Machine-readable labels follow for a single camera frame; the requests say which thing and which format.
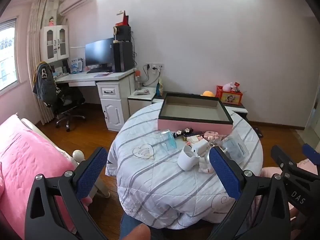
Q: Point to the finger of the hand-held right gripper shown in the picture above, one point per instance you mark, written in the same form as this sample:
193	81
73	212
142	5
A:
311	153
281	155

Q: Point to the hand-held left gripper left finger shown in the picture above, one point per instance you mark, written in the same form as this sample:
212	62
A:
91	173

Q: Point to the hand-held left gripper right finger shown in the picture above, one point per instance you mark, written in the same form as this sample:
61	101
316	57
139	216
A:
225	173

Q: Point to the clear plastic case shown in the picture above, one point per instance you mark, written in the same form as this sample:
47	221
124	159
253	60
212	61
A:
235	148

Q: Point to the white charger block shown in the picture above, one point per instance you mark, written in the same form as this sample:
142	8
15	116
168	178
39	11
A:
198	146

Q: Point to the white cup-shaped device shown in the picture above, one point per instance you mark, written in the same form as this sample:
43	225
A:
187	158

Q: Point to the pink storage box black rim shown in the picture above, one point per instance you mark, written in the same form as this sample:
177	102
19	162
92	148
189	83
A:
195	127

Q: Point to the clear plastic cup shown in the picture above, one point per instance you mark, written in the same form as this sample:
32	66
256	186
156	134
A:
168	140

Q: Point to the pink cloth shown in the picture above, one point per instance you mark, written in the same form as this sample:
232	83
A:
267	172

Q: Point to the white pink brick model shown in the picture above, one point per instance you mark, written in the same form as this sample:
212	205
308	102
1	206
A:
195	140

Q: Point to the black flower hair clip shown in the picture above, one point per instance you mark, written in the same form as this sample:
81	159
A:
182	132

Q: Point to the black white low cabinet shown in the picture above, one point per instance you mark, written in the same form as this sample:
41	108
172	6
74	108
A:
237	108

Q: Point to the white grey striped quilt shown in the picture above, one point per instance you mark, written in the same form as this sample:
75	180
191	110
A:
155	180

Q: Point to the pink fluffy blanket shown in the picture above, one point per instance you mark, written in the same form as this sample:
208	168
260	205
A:
30	155

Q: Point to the white computer desk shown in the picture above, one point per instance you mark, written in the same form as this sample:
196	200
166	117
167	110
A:
112	105

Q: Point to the person's leg in jeans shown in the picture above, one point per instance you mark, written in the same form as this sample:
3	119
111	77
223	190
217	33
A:
135	231

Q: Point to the red storage crate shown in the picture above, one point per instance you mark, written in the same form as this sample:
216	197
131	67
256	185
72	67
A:
230	97

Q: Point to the black office chair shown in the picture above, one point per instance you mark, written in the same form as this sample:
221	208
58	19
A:
67	100

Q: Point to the small red packet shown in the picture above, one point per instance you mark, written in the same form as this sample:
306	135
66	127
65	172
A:
237	85

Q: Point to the white side cabinet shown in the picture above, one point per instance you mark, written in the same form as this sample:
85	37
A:
140	105

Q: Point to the pink plush toy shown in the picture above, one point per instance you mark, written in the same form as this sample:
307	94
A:
228	87

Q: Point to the dark grey jacket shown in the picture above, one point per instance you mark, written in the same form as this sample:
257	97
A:
45	82

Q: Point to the black keyboard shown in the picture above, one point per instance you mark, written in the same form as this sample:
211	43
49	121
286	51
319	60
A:
98	70

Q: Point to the orange cap bottle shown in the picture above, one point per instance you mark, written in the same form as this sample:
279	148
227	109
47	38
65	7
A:
137	80

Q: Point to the snack bag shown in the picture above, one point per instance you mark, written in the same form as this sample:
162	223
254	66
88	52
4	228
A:
160	87

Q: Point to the blue white box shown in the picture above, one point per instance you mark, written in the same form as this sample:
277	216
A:
76	65

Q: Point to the black computer monitor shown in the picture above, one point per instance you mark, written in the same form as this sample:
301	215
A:
99	52

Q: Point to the black computer tower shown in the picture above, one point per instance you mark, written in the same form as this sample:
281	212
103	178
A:
122	56

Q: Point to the white glass-door hutch cabinet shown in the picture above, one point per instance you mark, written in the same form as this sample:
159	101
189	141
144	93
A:
53	43

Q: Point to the black speaker box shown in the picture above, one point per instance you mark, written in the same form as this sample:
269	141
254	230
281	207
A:
123	33

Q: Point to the window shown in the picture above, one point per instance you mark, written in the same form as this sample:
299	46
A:
7	55

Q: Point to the beige curtain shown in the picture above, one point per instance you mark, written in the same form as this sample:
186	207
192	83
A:
35	37

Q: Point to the red gift box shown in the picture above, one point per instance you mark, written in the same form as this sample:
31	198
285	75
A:
124	20

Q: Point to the small doll figure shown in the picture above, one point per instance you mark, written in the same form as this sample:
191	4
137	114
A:
52	21

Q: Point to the white air conditioner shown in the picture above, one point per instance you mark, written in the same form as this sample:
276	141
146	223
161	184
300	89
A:
75	2

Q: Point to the white bed frame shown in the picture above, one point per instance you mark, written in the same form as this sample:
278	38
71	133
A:
78	155

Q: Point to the white wall outlet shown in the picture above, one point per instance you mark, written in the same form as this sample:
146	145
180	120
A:
155	66

